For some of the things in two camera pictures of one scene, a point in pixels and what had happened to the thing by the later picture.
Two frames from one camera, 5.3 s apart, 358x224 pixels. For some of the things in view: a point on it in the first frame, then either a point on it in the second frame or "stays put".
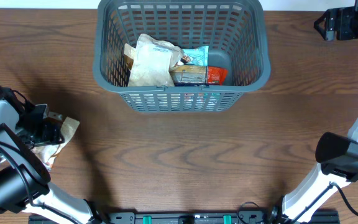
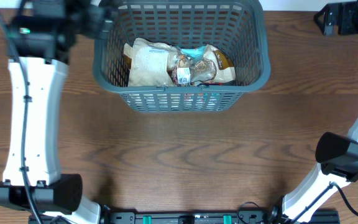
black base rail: [188, 217] stays put
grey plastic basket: [234, 32] stays put
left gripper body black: [38, 131] → [87, 24]
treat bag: [46, 153] → [225, 70]
